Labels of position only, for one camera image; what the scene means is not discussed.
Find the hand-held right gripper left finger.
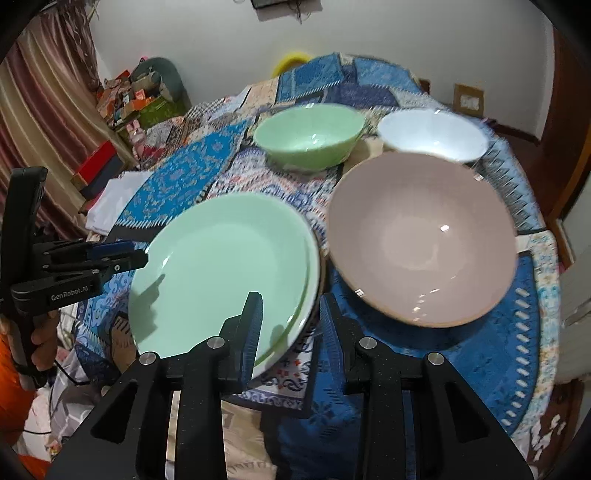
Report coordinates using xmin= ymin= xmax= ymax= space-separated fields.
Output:
xmin=44 ymin=291 xmax=264 ymax=480

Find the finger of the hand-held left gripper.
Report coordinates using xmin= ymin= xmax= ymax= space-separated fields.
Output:
xmin=47 ymin=250 xmax=150 ymax=283
xmin=41 ymin=239 xmax=136 ymax=265

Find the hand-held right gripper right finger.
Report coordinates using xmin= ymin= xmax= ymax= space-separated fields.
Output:
xmin=320 ymin=293 xmax=536 ymax=480

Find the green plate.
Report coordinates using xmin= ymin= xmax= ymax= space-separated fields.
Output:
xmin=128 ymin=193 xmax=315 ymax=379

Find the pink bowl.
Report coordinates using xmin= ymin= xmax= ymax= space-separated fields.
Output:
xmin=327 ymin=152 xmax=518 ymax=329

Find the green bowl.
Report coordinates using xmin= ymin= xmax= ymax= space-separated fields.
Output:
xmin=253 ymin=104 xmax=365 ymax=172

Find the white bowl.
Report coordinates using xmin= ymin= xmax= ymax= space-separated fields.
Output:
xmin=378 ymin=109 xmax=489 ymax=164

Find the person's left hand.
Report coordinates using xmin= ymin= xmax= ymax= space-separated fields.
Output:
xmin=29 ymin=309 xmax=62 ymax=374

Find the white folded cloth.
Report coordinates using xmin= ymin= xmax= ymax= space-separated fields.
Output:
xmin=85 ymin=170 xmax=153 ymax=236

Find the red box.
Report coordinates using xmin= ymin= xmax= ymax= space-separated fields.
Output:
xmin=76 ymin=141 xmax=116 ymax=183
xmin=81 ymin=159 xmax=125 ymax=199

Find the pink bunny toy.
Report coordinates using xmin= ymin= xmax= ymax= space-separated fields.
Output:
xmin=127 ymin=122 xmax=148 ymax=158

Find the patchwork blanket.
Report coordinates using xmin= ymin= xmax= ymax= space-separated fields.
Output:
xmin=60 ymin=53 xmax=573 ymax=480

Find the striped brown curtain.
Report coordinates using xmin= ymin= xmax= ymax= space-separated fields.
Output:
xmin=0 ymin=9 xmax=134 ymax=241

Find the pile of colourful boxes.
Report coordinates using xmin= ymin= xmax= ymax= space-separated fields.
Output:
xmin=97 ymin=69 xmax=162 ymax=125

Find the cardboard box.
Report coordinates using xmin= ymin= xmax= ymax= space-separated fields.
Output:
xmin=453 ymin=84 xmax=485 ymax=114

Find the brown wooden door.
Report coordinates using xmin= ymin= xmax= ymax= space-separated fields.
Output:
xmin=536 ymin=28 xmax=591 ymax=217

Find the black cable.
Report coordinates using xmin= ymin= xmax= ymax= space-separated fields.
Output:
xmin=286 ymin=0 xmax=324 ymax=24
xmin=48 ymin=360 xmax=105 ymax=391

